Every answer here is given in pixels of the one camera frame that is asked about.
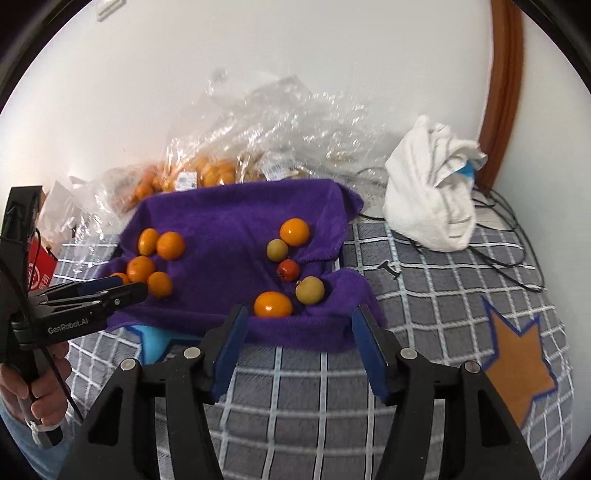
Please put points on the small red fruit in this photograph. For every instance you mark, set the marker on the small red fruit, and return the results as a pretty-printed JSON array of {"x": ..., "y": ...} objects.
[{"x": 289, "y": 270}]

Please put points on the large green plum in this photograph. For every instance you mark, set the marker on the large green plum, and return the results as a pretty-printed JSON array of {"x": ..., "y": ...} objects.
[{"x": 309, "y": 290}]

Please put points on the purple towel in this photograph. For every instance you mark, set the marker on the purple towel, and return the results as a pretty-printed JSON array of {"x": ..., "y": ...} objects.
[{"x": 226, "y": 221}]

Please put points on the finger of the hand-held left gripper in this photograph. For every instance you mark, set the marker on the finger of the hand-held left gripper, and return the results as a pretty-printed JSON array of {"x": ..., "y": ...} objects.
[
  {"x": 124, "y": 296},
  {"x": 97, "y": 286}
]

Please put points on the red box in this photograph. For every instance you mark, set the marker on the red box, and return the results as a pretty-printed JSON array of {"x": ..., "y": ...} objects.
[{"x": 40, "y": 267}]

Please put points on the translucent grey plastic bag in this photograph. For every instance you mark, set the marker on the translucent grey plastic bag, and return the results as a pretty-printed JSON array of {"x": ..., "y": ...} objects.
[{"x": 62, "y": 207}]

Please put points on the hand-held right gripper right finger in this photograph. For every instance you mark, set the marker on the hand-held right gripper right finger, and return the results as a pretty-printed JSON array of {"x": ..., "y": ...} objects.
[{"x": 375, "y": 355}]

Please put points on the smooth orange kumquat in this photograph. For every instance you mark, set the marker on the smooth orange kumquat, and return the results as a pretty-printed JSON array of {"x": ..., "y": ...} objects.
[
  {"x": 273, "y": 305},
  {"x": 294, "y": 232}
]

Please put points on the orange mandarin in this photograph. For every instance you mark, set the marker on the orange mandarin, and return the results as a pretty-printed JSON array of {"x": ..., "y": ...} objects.
[
  {"x": 147, "y": 242},
  {"x": 122, "y": 278},
  {"x": 160, "y": 285},
  {"x": 140, "y": 269}
]

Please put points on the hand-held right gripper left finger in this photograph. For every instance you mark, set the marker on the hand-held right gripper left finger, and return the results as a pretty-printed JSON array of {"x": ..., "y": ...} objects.
[{"x": 228, "y": 355}]

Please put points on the person's left hand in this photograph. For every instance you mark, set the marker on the person's left hand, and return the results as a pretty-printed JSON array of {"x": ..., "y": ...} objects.
[{"x": 53, "y": 397}]

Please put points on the crumpled clear plastic bag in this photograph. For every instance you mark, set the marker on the crumpled clear plastic bag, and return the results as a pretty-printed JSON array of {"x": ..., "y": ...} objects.
[{"x": 295, "y": 124}]

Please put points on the person's blue jeans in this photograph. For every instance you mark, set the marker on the person's blue jeans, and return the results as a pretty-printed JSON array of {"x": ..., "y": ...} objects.
[{"x": 23, "y": 447}]

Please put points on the white cloth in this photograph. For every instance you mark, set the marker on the white cloth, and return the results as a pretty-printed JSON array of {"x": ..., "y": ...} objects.
[{"x": 425, "y": 203}]

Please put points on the brown wooden door frame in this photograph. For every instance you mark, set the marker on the brown wooden door frame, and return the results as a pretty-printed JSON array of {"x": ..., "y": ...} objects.
[{"x": 505, "y": 92}]

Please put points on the grey checked blanket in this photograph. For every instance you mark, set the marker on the grey checked blanket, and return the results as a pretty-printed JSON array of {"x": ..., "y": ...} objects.
[{"x": 438, "y": 323}]

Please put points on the small black clip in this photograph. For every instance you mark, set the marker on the small black clip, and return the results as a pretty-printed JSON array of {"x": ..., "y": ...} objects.
[{"x": 389, "y": 270}]

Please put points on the mandarin with green stem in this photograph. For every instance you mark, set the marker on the mandarin with green stem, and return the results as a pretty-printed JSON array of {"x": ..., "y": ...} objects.
[{"x": 170, "y": 246}]

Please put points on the blue tray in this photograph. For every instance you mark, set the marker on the blue tray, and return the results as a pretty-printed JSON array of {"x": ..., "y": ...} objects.
[{"x": 154, "y": 344}]

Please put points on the plastic bag of oranges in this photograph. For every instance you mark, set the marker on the plastic bag of oranges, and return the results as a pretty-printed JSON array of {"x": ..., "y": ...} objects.
[{"x": 175, "y": 177}]

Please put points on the small green plum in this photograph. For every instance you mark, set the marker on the small green plum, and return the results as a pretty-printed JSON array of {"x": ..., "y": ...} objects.
[{"x": 277, "y": 250}]

